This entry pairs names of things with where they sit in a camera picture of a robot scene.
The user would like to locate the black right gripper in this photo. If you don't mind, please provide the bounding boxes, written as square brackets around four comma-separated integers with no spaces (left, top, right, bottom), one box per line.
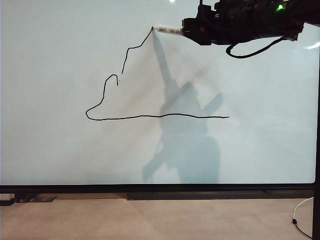
[181,11,223,46]

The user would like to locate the white marker pen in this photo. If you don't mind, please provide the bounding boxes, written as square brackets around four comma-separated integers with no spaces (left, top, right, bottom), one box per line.
[151,24,186,36]

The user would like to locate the black stand foot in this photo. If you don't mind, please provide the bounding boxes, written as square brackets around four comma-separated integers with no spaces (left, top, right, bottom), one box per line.
[0,192,58,207]

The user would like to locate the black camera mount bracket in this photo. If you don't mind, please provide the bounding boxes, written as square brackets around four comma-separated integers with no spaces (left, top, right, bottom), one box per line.
[196,0,223,19]

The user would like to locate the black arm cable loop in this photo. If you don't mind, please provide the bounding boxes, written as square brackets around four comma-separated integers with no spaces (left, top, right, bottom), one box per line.
[225,35,286,60]

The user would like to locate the white glass whiteboard black frame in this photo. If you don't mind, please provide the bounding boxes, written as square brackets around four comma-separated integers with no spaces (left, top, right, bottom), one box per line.
[0,0,320,194]

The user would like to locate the white cable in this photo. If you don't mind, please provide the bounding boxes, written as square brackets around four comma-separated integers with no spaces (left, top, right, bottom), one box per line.
[291,196,315,220]

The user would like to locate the black cable with plug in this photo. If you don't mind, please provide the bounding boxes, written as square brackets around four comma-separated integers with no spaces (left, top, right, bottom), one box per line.
[291,217,313,238]

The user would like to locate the black stand post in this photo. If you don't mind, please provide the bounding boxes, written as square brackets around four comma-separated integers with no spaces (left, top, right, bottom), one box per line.
[311,183,320,240]

